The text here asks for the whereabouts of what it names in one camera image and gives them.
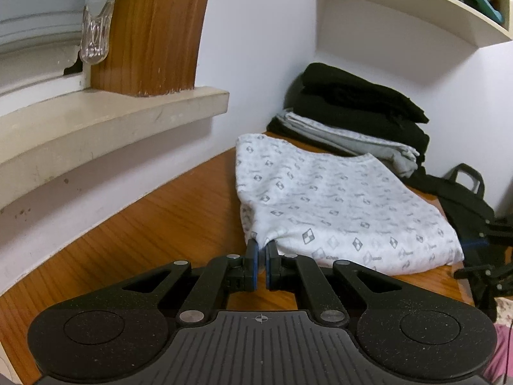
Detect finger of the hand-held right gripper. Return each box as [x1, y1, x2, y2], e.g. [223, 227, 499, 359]
[454, 264, 513, 323]
[481, 217, 513, 246]

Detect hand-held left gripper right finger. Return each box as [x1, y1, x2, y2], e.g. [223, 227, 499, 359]
[265, 240, 403, 327]

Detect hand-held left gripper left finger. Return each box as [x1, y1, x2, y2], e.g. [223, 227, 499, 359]
[120, 240, 259, 325]

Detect white patterned shirt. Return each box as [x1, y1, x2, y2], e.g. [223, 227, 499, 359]
[234, 132, 466, 277]

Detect grey folded clothes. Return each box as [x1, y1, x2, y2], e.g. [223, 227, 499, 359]
[276, 111, 421, 178]

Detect black folded clothes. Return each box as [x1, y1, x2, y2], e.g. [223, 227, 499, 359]
[266, 62, 430, 169]

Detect black bag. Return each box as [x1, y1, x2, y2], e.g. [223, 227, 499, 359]
[409, 163, 498, 273]

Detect pink cloth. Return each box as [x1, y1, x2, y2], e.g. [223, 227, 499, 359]
[483, 323, 513, 385]

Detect beige window sill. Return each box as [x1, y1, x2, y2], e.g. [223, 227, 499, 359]
[0, 86, 230, 209]

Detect teal plastic object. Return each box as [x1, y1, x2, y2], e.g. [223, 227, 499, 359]
[461, 0, 505, 25]

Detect white window blind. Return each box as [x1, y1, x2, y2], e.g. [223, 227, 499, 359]
[0, 0, 107, 49]

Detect wooden window frame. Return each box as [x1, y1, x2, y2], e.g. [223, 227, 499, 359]
[90, 0, 217, 98]

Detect clear plastic blind cord pull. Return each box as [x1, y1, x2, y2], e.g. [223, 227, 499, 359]
[79, 0, 119, 65]

